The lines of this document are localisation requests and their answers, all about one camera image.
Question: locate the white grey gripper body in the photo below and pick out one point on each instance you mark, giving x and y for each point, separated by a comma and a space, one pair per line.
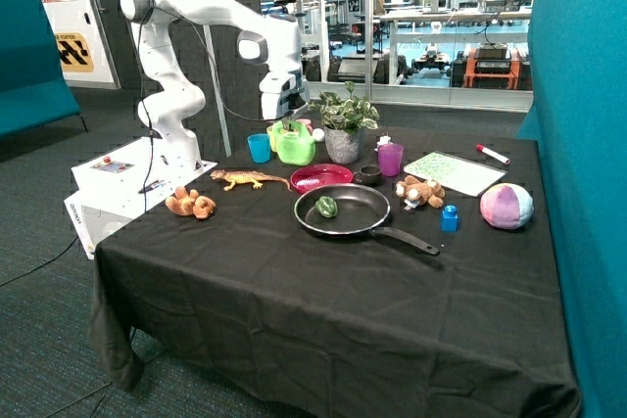
283, 93

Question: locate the green plastic watering can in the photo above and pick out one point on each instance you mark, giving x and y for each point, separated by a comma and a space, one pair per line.
296, 147

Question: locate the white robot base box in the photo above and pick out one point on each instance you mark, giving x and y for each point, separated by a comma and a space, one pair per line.
121, 185

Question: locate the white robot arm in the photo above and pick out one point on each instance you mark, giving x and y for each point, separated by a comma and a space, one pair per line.
273, 40

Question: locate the potted plant in grey pot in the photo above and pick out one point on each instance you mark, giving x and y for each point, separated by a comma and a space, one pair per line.
343, 121

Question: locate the magenta plastic plate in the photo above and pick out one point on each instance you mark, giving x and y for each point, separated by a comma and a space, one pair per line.
317, 175

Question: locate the pink mug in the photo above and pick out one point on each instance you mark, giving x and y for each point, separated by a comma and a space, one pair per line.
307, 123

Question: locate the yellow plastic cup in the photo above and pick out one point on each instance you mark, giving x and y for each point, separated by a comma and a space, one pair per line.
271, 136

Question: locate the blue plastic cup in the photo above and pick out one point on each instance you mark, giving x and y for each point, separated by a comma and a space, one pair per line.
259, 147

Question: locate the orange toy lizard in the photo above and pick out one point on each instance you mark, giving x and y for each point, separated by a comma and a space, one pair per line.
236, 177

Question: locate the green toy pepper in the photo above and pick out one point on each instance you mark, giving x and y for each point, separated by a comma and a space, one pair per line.
326, 206

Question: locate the small white object behind cup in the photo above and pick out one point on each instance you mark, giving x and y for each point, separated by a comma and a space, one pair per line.
382, 141

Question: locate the small black bowl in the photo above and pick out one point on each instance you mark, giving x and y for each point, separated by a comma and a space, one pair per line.
368, 175

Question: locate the black frying pan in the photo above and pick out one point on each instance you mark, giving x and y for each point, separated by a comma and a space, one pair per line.
361, 211

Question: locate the purple plastic cup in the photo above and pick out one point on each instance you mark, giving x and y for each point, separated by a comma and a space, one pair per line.
390, 159

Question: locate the orange plush teddy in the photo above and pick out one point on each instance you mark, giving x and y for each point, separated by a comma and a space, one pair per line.
187, 203

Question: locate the brown white plush toy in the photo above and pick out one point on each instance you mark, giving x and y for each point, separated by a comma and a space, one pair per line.
417, 193

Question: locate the black tablecloth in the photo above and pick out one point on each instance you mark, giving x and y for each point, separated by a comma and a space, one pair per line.
346, 327

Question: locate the white board with green pattern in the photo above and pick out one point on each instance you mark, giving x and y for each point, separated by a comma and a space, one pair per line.
455, 173

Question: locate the blue toy block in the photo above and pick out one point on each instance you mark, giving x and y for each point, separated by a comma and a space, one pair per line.
449, 219

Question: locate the red whiteboard marker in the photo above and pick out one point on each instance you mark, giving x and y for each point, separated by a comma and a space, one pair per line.
493, 154

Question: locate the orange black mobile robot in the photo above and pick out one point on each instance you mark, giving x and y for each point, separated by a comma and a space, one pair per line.
492, 66

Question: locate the yellow black sign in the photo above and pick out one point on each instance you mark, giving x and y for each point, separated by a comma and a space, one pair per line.
74, 52

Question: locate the pastel plush ball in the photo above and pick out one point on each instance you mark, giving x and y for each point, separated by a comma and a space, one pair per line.
506, 206

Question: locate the teal sofa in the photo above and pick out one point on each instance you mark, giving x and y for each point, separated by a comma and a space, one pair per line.
33, 89

